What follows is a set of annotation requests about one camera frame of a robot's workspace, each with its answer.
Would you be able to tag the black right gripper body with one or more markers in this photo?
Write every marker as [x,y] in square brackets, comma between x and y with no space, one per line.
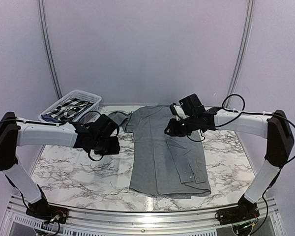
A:
[184,130]

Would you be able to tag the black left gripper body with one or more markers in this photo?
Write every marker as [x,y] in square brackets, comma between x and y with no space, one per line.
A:
[102,147]

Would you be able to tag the grey long sleeve shirt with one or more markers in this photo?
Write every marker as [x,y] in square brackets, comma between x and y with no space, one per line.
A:
[163,165]

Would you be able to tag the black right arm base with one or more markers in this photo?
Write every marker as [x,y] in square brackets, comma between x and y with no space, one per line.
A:
[245,210]

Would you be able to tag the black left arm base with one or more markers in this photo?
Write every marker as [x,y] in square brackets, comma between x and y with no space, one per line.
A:
[47,212]

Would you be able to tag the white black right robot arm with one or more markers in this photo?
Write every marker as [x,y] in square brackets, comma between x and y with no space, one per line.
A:
[274,127]

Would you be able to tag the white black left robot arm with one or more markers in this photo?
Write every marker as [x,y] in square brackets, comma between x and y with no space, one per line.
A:
[17,132]

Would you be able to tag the white plastic laundry basket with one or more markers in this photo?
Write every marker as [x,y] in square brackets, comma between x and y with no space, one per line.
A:
[86,115]

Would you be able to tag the black white plaid shirt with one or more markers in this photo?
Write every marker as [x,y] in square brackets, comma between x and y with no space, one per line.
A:
[70,109]

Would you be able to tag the blue patterned folded shirt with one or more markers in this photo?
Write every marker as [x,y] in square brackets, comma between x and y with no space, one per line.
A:
[51,118]

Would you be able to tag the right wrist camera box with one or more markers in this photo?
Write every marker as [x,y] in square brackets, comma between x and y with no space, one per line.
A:
[189,106]

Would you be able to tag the aluminium corner post right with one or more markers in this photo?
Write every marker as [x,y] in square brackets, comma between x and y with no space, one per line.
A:
[248,22]

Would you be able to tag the aluminium corner post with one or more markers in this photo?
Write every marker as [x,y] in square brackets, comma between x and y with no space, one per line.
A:
[47,47]
[248,22]

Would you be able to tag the aluminium front rail frame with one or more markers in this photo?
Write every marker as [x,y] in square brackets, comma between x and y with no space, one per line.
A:
[90,222]

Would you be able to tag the aluminium corner post left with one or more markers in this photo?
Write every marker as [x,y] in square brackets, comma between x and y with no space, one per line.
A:
[47,47]

